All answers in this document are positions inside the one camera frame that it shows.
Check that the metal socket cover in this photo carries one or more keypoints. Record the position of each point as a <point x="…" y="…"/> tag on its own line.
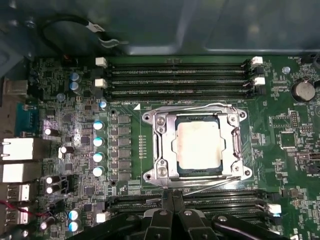
<point x="167" y="150"/>

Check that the black square chip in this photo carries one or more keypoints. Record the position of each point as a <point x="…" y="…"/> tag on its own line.
<point x="287" y="140"/>

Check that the silver cylinder capacitor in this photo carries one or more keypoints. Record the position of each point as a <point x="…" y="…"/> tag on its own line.
<point x="51" y="180"/>
<point x="46" y="223"/>
<point x="60" y="97"/>
<point x="98" y="141"/>
<point x="75" y="76"/>
<point x="103" y="104"/>
<point x="73" y="215"/>
<point x="74" y="86"/>
<point x="98" y="125"/>
<point x="50" y="131"/>
<point x="73" y="226"/>
<point x="98" y="157"/>
<point x="97" y="171"/>
<point x="65" y="150"/>
<point x="51" y="190"/>

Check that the silver CPU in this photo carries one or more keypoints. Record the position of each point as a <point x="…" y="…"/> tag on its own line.
<point x="197" y="145"/>

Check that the CPU socket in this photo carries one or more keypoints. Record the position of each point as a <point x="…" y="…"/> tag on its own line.
<point x="160" y="121"/>

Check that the silver rear port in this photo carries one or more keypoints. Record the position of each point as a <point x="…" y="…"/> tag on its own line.
<point x="15" y="87"/>

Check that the black PC case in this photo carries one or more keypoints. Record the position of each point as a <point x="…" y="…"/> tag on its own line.
<point x="175" y="25"/>

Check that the blue serial port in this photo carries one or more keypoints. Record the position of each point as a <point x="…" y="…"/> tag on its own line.
<point x="26" y="117"/>

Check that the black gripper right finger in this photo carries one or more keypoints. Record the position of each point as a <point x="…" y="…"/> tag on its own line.
<point x="190" y="225"/>

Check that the silver board screw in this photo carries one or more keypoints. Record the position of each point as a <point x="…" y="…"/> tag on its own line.
<point x="286" y="69"/>

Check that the silver coin battery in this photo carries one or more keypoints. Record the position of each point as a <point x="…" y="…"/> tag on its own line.
<point x="303" y="91"/>

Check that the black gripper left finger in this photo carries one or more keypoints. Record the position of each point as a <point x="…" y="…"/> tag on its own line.
<point x="160" y="225"/>

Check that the internal USB port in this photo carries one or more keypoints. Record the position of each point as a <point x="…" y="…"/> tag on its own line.
<point x="306" y="157"/>

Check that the silver rear port block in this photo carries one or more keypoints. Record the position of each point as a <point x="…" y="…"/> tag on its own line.
<point x="17" y="150"/>
<point x="17" y="173"/>

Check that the grey square choke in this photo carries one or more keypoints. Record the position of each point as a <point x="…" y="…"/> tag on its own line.
<point x="124" y="142"/>
<point x="124" y="164"/>
<point x="124" y="175"/>
<point x="124" y="153"/>
<point x="124" y="119"/>
<point x="124" y="130"/>

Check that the silver USB port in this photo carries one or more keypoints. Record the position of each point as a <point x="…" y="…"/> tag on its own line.
<point x="18" y="192"/>
<point x="17" y="215"/>

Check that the green motherboard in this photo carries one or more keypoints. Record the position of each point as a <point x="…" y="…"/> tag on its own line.
<point x="262" y="120"/>

